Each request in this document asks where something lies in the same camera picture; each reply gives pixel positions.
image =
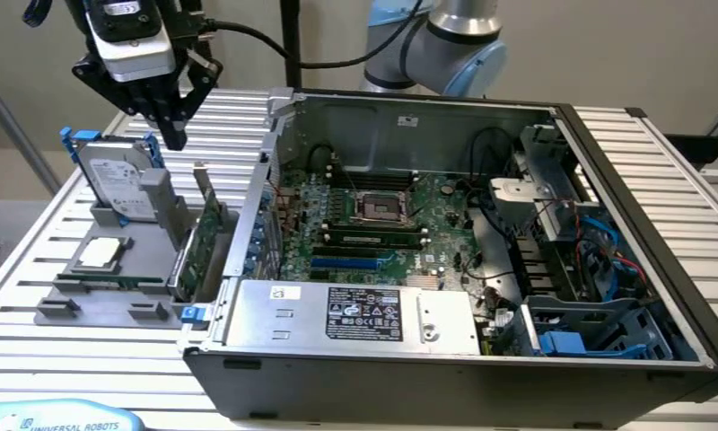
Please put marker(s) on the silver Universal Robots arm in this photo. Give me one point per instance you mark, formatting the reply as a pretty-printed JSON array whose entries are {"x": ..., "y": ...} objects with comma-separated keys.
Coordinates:
[{"x": 454, "y": 40}]

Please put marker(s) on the black open PC case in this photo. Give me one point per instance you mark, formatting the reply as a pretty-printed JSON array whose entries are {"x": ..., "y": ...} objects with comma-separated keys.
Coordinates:
[{"x": 454, "y": 386}]

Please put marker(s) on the CPU socket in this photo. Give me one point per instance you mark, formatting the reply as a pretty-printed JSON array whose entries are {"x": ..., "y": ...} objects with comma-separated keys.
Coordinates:
[{"x": 380, "y": 206}]

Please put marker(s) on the grey metal disk bay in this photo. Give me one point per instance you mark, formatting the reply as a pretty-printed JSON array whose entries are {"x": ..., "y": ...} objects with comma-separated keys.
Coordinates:
[{"x": 545, "y": 179}]

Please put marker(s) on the black vertical pole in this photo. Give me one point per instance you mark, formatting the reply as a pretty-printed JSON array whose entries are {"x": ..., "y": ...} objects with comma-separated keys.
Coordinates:
[{"x": 290, "y": 27}]

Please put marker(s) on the green RAM stick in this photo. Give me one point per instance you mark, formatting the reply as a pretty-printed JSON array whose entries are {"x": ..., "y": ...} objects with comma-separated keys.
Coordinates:
[{"x": 110, "y": 280}]

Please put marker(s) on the black block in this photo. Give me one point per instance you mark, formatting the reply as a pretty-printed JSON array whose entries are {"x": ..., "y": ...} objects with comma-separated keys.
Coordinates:
[{"x": 694, "y": 148}]

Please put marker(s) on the green graphics card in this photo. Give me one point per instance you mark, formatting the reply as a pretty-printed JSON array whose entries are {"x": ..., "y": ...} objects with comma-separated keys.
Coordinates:
[{"x": 202, "y": 242}]

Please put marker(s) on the black RAM slots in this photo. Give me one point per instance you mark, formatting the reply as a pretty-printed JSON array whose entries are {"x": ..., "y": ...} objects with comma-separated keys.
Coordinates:
[{"x": 373, "y": 178}]

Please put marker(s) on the black expansion slot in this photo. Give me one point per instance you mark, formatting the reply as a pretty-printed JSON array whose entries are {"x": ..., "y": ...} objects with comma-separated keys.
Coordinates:
[{"x": 346, "y": 251}]

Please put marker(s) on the green motherboard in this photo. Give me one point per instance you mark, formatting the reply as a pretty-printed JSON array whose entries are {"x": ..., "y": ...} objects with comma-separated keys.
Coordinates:
[{"x": 442, "y": 224}]

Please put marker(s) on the teal Universal Robots teach pendant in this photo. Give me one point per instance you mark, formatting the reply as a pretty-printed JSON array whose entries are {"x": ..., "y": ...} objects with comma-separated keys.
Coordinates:
[{"x": 53, "y": 415}]

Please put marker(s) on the silver power supply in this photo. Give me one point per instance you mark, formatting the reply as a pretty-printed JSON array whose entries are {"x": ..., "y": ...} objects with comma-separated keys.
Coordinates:
[{"x": 310, "y": 323}]

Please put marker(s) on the small silver heat sink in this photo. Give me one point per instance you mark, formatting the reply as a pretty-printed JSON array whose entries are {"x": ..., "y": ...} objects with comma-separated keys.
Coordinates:
[{"x": 424, "y": 281}]

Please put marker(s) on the grey bay with blue latch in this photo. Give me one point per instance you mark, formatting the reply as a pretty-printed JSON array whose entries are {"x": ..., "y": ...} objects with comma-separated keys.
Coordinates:
[{"x": 592, "y": 323}]

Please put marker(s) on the blue expansion slot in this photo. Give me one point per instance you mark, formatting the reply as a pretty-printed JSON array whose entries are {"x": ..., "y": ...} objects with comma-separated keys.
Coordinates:
[{"x": 344, "y": 263}]

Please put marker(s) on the installed RAM stick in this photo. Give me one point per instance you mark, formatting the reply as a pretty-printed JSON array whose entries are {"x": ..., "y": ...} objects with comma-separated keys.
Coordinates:
[{"x": 373, "y": 238}]

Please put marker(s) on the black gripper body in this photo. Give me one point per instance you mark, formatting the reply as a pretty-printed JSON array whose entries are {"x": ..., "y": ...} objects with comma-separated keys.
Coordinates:
[{"x": 188, "y": 27}]

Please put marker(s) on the silver CPU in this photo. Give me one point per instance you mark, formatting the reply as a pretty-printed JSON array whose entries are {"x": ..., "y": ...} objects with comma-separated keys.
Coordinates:
[{"x": 100, "y": 253}]

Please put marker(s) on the grey parts rack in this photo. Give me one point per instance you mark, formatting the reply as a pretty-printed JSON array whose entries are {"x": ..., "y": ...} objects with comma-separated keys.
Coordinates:
[{"x": 144, "y": 251}]

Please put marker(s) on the hard disk in blue carrier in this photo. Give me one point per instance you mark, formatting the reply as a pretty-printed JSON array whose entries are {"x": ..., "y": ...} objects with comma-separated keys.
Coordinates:
[{"x": 116, "y": 179}]

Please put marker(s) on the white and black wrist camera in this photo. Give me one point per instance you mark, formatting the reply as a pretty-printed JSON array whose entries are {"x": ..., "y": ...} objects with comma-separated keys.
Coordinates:
[{"x": 134, "y": 49}]

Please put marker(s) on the blue case latch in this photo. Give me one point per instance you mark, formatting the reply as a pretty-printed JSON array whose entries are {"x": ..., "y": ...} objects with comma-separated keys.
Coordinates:
[{"x": 192, "y": 313}]

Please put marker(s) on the white case sticker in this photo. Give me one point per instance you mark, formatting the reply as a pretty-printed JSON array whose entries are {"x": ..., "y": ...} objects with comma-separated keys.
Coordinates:
[{"x": 406, "y": 121}]

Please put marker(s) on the grey metal frame bar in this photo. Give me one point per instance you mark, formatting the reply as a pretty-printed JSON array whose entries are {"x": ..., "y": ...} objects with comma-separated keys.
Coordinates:
[{"x": 17, "y": 130}]

